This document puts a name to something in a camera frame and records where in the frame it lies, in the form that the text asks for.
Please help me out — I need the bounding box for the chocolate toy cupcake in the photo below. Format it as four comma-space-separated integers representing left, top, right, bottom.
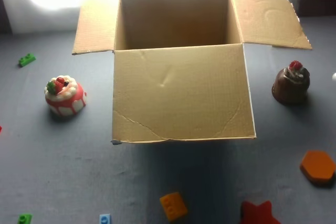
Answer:
271, 60, 311, 104

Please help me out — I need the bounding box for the cardboard box with flaps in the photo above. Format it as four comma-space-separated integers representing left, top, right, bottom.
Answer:
71, 0, 313, 146

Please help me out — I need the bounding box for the pink strawberry toy cake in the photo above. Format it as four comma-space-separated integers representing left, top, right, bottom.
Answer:
44, 74, 87, 116

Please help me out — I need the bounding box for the orange hexagon block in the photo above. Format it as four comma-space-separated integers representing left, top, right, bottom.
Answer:
300, 150, 336, 186

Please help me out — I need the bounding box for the red star block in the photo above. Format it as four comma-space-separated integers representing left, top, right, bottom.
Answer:
240, 200, 281, 224

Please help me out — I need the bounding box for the orange toy brick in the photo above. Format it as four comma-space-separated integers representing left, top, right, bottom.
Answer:
159, 191, 188, 222

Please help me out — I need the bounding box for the grey table cloth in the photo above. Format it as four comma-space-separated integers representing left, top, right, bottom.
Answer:
0, 15, 336, 224

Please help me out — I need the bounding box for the white backdrop cloth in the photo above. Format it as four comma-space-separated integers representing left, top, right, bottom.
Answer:
0, 0, 302, 36

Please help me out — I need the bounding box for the green toy brick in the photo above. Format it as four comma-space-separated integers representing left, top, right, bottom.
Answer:
17, 213, 34, 224
17, 52, 37, 68

